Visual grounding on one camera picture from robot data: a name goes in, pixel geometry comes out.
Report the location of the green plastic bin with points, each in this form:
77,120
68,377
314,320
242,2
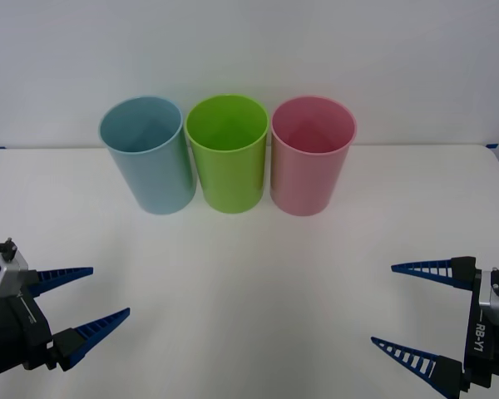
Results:
233,178

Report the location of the pink plastic bin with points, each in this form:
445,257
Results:
307,183

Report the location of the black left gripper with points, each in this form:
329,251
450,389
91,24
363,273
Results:
12,332

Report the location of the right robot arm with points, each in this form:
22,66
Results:
497,297

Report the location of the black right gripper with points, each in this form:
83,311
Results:
486,349

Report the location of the pale blue plastic bin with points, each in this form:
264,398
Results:
154,178

